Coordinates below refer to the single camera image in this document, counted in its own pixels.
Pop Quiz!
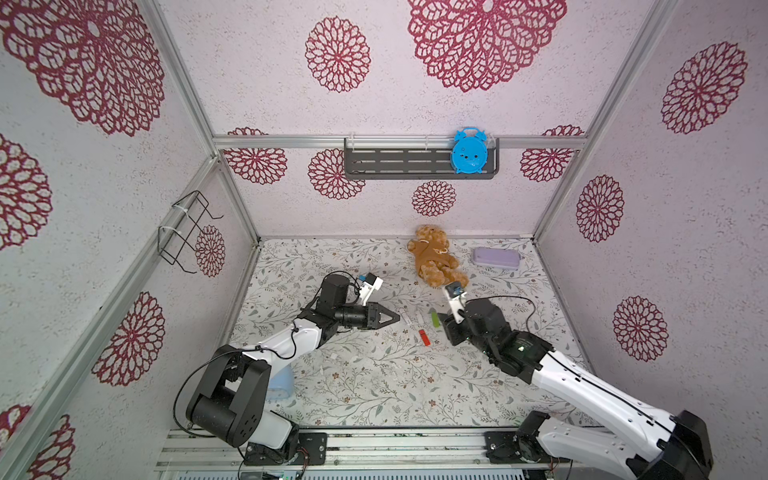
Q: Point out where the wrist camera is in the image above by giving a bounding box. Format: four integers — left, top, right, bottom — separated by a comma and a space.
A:
358, 273, 383, 306
443, 281, 466, 324

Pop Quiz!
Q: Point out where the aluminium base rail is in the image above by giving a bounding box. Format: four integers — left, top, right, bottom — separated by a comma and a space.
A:
152, 425, 661, 472

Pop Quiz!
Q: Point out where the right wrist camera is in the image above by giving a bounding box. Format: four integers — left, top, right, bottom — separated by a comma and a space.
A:
443, 281, 466, 324

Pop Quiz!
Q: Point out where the purple rectangular case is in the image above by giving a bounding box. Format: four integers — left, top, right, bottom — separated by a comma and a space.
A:
472, 247, 522, 270

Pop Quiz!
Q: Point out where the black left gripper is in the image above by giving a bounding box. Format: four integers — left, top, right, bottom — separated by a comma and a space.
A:
336, 301, 400, 332

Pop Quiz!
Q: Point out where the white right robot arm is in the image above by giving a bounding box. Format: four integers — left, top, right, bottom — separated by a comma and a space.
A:
438, 283, 714, 479

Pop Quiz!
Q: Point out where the brown teddy bear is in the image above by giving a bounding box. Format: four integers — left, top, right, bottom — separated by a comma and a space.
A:
407, 225, 469, 288

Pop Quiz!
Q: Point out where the red usb drive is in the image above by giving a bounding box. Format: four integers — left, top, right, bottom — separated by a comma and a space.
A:
419, 330, 431, 346

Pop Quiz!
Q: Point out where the blue alarm clock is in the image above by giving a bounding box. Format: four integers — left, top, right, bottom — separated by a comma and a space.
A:
450, 127, 488, 174

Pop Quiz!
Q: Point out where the light blue cup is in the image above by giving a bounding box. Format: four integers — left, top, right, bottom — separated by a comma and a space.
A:
267, 365, 295, 403

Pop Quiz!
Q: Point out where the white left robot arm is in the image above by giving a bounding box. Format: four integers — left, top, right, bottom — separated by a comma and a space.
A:
184, 270, 400, 465

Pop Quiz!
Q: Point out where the black wire wall basket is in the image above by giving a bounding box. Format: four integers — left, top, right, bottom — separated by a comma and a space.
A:
156, 190, 226, 278

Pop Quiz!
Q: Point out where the grey wall shelf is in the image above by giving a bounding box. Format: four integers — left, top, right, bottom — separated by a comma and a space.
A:
343, 140, 500, 181

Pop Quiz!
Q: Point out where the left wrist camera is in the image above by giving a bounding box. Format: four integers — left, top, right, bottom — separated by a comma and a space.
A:
358, 273, 383, 306

